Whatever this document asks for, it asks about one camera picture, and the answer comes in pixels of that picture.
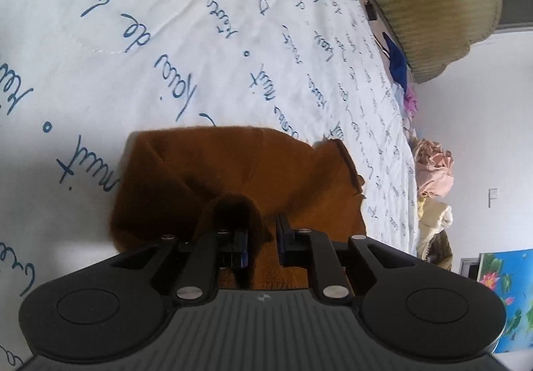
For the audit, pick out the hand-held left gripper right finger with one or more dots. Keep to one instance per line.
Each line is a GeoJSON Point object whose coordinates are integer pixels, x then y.
{"type": "Point", "coordinates": [283, 240]}

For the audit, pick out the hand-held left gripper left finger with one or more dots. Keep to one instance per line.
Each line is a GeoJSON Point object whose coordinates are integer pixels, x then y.
{"type": "Point", "coordinates": [240, 248]}

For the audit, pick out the brown knitted garment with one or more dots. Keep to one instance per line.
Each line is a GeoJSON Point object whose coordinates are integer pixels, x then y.
{"type": "Point", "coordinates": [187, 171]}

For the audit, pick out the pink clothes pile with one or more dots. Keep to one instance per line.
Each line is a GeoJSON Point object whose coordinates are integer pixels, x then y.
{"type": "Point", "coordinates": [433, 169]}

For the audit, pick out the cream cloth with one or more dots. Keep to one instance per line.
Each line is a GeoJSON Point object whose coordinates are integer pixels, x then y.
{"type": "Point", "coordinates": [435, 217]}

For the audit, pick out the dark brown cloth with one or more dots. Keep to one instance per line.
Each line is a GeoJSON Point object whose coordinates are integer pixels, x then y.
{"type": "Point", "coordinates": [441, 248]}

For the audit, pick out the purple pink cloth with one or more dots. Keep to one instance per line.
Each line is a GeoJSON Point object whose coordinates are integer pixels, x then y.
{"type": "Point", "coordinates": [410, 100]}

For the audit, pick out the blue cloth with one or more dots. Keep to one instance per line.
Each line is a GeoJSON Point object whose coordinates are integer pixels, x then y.
{"type": "Point", "coordinates": [397, 58]}

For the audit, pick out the blue flower picture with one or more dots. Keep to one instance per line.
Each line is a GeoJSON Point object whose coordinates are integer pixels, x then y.
{"type": "Point", "coordinates": [510, 292]}

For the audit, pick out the white script-printed bed sheet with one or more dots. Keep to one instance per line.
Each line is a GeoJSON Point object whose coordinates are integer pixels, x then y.
{"type": "Point", "coordinates": [125, 21]}

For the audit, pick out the beige padded headboard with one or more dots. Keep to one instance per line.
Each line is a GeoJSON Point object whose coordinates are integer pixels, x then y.
{"type": "Point", "coordinates": [416, 0]}

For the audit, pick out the white wall switch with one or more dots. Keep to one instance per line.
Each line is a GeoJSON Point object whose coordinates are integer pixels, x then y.
{"type": "Point", "coordinates": [493, 197]}

